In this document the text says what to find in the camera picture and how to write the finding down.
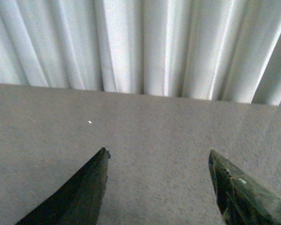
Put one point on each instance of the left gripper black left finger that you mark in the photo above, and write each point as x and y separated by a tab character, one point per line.
79	200

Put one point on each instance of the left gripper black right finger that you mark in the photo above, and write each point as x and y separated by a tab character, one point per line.
240	198

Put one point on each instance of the white pleated curtain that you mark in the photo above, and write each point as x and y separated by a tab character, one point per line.
228	50

